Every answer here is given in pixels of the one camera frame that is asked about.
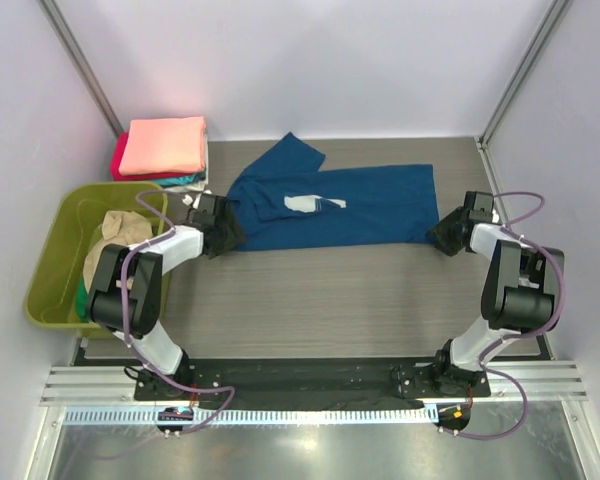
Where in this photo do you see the folded teal t shirt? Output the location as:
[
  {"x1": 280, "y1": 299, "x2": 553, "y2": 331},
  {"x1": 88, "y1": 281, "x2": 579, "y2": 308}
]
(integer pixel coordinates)
[{"x1": 152, "y1": 172, "x2": 206, "y2": 187}]

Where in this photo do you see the aluminium frame post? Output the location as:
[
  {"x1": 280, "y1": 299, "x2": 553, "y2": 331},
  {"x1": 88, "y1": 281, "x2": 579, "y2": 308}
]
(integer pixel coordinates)
[
  {"x1": 37, "y1": 0, "x2": 123, "y2": 136},
  {"x1": 478, "y1": 0, "x2": 572, "y2": 146}
]

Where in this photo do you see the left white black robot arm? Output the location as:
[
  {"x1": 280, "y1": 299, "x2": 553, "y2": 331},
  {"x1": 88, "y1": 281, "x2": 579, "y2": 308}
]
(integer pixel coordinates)
[{"x1": 86, "y1": 192, "x2": 246, "y2": 387}]

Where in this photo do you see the green t shirt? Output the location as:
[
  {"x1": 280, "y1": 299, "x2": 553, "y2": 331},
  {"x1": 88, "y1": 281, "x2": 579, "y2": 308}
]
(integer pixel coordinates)
[{"x1": 75, "y1": 278, "x2": 90, "y2": 323}]

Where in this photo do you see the right aluminium frame post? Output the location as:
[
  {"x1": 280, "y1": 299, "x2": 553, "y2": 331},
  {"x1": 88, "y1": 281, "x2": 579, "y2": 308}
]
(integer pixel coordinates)
[{"x1": 478, "y1": 0, "x2": 572, "y2": 146}]

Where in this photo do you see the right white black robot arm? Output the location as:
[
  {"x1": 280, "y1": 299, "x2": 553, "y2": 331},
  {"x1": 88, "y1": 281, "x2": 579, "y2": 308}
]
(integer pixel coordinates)
[{"x1": 424, "y1": 191, "x2": 564, "y2": 396}]

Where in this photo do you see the folded magenta t shirt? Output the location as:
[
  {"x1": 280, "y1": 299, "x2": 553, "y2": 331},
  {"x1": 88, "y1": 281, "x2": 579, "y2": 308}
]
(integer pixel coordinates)
[{"x1": 109, "y1": 132, "x2": 130, "y2": 181}]

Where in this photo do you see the folded salmon pink t shirt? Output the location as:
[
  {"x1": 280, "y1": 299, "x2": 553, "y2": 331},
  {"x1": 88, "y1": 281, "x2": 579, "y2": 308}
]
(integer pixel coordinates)
[{"x1": 119, "y1": 116, "x2": 206, "y2": 176}]

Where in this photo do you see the white slotted cable duct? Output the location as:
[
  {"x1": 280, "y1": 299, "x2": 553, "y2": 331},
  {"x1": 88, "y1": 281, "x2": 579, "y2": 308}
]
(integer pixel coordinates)
[{"x1": 63, "y1": 405, "x2": 438, "y2": 428}]

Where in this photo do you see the left aluminium frame post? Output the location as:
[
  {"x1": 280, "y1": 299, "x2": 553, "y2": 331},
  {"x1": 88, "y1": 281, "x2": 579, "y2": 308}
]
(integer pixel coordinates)
[{"x1": 37, "y1": 0, "x2": 123, "y2": 136}]

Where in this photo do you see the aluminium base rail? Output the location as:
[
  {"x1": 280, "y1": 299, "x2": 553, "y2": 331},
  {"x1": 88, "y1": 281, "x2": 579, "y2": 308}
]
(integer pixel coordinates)
[{"x1": 39, "y1": 361, "x2": 588, "y2": 406}]

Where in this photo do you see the blue mickey t shirt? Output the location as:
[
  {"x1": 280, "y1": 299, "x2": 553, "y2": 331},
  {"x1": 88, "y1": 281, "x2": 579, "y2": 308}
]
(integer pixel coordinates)
[{"x1": 227, "y1": 133, "x2": 439, "y2": 251}]

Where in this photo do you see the olive green plastic bin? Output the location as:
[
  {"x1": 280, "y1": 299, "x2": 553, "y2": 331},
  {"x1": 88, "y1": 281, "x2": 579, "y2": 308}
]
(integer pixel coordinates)
[{"x1": 25, "y1": 182, "x2": 166, "y2": 339}]

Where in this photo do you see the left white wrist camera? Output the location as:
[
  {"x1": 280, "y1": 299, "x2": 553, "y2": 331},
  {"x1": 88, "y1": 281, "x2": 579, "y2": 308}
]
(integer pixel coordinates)
[{"x1": 182, "y1": 194, "x2": 201, "y2": 209}]

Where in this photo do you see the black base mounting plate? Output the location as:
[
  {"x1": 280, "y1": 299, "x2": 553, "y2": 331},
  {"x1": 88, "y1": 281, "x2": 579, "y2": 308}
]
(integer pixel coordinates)
[{"x1": 132, "y1": 357, "x2": 491, "y2": 401}]

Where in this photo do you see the beige t shirt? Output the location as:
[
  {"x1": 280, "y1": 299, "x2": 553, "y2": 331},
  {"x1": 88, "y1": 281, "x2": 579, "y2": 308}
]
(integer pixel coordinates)
[{"x1": 83, "y1": 210, "x2": 153, "y2": 290}]

